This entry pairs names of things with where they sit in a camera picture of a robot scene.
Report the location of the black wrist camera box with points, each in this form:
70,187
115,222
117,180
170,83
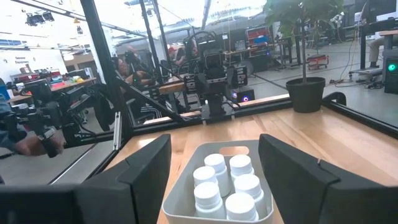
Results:
214,59

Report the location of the green plant in black pot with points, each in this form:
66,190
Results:
306,96

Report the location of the grey plastic basket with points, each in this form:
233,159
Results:
183,193

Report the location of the wooden workbench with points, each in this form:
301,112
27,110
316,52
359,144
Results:
71,83

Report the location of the white pill bottle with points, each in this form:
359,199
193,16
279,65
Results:
215,161
204,175
241,163
207,196
241,206
248,185

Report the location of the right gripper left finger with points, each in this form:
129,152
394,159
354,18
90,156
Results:
124,196

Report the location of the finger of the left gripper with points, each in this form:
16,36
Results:
202,84
231,78

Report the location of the black aluminium table frame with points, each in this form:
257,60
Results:
107,71

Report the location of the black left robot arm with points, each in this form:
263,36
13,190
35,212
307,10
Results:
216,107

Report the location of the person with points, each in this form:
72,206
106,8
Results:
6,124
376,49
124,70
174,53

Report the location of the black box purple light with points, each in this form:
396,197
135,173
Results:
245,95

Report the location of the black computer tower green light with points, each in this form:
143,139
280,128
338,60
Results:
391,77

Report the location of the red tool chest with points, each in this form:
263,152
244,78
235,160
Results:
258,32

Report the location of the black studio light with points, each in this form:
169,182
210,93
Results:
34,19

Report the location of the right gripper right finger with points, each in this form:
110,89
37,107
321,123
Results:
311,196

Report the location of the person's hand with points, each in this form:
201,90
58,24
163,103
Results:
31,146

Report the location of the black standing desk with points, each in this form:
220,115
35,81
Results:
363,46

